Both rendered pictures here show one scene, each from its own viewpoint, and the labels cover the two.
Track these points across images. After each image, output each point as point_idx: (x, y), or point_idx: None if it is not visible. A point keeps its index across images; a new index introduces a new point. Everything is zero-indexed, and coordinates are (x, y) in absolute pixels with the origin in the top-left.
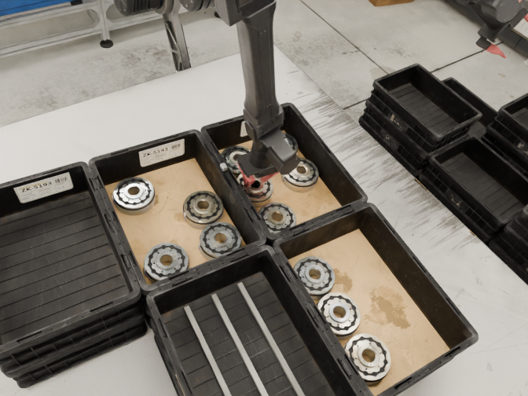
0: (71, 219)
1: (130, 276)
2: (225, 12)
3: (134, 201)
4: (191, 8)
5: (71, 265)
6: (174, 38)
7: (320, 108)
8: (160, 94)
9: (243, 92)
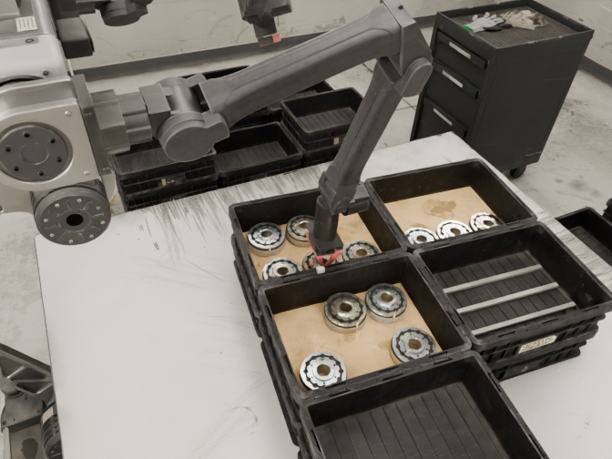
0: (349, 449)
1: (457, 357)
2: (422, 84)
3: (337, 371)
4: (103, 229)
5: (413, 446)
6: None
7: (171, 216)
8: (91, 372)
9: (120, 279)
